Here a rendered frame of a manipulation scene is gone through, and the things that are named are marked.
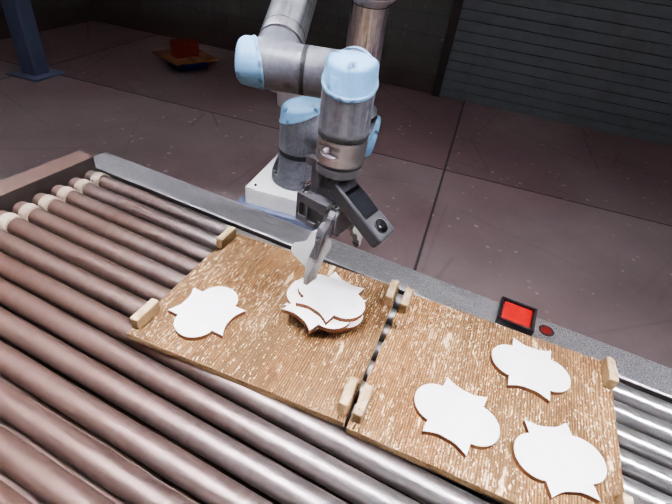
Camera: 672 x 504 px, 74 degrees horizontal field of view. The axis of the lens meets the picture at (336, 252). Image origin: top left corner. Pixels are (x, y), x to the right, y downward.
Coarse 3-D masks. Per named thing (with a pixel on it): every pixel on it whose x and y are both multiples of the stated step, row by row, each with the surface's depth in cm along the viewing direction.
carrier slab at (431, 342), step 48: (432, 336) 85; (480, 336) 87; (528, 336) 88; (384, 384) 75; (480, 384) 78; (576, 384) 80; (384, 432) 68; (576, 432) 72; (480, 480) 64; (528, 480) 65
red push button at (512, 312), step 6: (504, 306) 96; (510, 306) 96; (516, 306) 96; (504, 312) 94; (510, 312) 94; (516, 312) 94; (522, 312) 95; (528, 312) 95; (510, 318) 93; (516, 318) 93; (522, 318) 93; (528, 318) 93; (522, 324) 92; (528, 324) 92
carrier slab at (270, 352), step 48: (240, 240) 102; (192, 288) 88; (240, 288) 90; (288, 288) 91; (384, 288) 95; (144, 336) 78; (240, 336) 80; (288, 336) 81; (336, 336) 83; (240, 384) 74; (288, 384) 73; (336, 384) 74
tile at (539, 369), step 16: (496, 352) 83; (512, 352) 83; (528, 352) 84; (544, 352) 84; (496, 368) 80; (512, 368) 80; (528, 368) 80; (544, 368) 81; (560, 368) 81; (512, 384) 77; (528, 384) 78; (544, 384) 78; (560, 384) 78; (544, 400) 76
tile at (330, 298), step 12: (324, 276) 88; (336, 276) 88; (300, 288) 84; (312, 288) 85; (324, 288) 85; (336, 288) 85; (348, 288) 86; (360, 288) 86; (300, 300) 82; (312, 300) 82; (324, 300) 82; (336, 300) 83; (348, 300) 83; (360, 300) 83; (324, 312) 80; (336, 312) 80; (348, 312) 81; (360, 312) 81
